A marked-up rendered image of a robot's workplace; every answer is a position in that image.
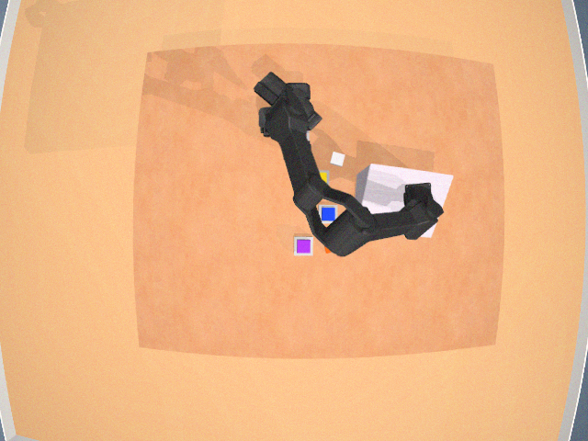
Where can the blue button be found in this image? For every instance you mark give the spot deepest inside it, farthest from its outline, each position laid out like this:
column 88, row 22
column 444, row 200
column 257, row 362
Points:
column 328, row 213

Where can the purple button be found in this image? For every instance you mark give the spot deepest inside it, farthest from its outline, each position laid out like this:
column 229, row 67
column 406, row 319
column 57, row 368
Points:
column 303, row 245

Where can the yellow button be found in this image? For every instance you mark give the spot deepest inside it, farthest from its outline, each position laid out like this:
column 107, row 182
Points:
column 325, row 176

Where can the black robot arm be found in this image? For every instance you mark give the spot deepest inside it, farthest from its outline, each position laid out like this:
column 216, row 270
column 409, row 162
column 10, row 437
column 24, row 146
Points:
column 287, row 121

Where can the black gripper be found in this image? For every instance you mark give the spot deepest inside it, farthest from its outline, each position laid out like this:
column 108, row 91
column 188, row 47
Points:
column 301, row 89

